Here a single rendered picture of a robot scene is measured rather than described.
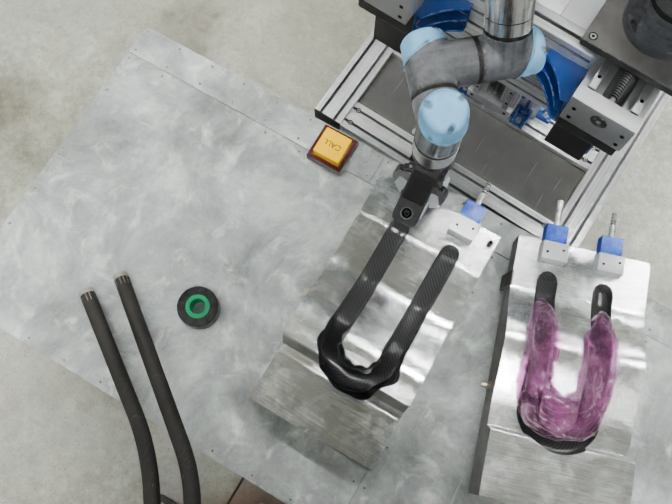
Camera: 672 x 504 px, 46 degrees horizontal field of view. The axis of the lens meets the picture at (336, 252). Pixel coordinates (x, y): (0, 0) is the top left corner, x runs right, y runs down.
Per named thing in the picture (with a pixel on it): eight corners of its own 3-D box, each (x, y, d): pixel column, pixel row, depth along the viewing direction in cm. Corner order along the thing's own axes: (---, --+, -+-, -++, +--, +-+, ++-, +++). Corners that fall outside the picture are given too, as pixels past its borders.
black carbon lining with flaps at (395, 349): (393, 216, 153) (397, 200, 144) (466, 256, 151) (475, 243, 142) (302, 370, 145) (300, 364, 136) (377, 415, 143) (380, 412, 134)
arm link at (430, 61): (461, 42, 130) (476, 102, 127) (395, 53, 129) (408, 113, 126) (469, 16, 122) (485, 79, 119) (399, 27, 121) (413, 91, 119)
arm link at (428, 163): (446, 169, 125) (402, 145, 126) (443, 179, 130) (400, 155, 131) (468, 131, 127) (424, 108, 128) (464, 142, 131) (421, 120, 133)
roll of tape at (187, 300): (182, 333, 154) (179, 330, 150) (177, 293, 156) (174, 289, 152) (223, 325, 154) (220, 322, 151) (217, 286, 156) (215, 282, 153)
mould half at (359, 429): (379, 188, 162) (384, 164, 149) (491, 249, 158) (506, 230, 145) (252, 400, 150) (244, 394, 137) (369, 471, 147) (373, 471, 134)
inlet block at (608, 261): (597, 214, 158) (606, 205, 152) (622, 219, 157) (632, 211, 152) (588, 275, 154) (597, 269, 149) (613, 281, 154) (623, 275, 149)
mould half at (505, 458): (512, 242, 159) (525, 226, 148) (640, 270, 157) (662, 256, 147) (467, 493, 146) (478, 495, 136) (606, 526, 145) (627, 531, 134)
